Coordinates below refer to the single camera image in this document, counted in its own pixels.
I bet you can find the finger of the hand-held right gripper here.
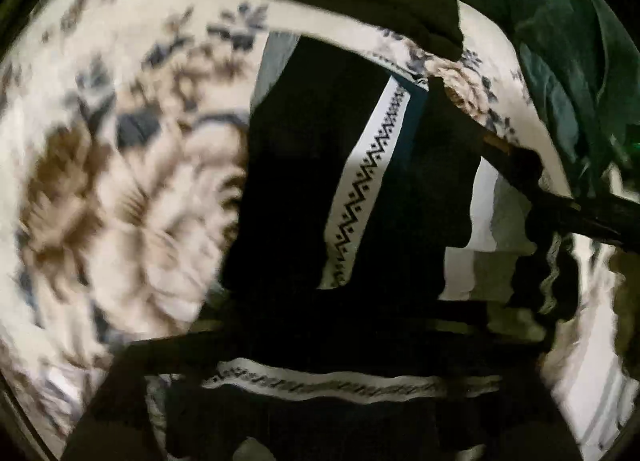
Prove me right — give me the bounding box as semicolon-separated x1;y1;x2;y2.
480;134;583;222

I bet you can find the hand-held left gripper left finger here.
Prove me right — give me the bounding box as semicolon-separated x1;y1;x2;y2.
61;325;228;461

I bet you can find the black garment with patterned stripe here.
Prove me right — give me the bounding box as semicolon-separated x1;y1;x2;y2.
165;34;556;461

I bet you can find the floral printed blanket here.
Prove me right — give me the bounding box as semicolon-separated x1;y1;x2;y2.
0;0;633;457

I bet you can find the green cloth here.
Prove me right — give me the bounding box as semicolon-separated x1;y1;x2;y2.
440;0;640;202

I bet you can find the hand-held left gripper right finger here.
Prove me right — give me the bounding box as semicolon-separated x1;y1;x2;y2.
492;341;583;461

